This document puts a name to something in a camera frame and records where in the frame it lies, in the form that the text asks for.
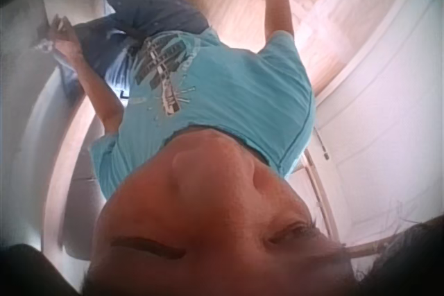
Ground person's left hand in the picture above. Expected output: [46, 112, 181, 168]
[46, 14, 85, 58]

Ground clear plastic wrapper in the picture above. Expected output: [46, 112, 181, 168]
[32, 39, 59, 55]

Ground white box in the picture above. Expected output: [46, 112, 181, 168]
[42, 0, 105, 31]

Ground blue cloth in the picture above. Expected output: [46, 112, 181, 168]
[51, 49, 86, 98]

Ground person's legs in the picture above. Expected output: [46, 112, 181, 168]
[74, 0, 212, 79]

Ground metal door bolt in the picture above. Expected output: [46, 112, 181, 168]
[314, 128, 331, 162]

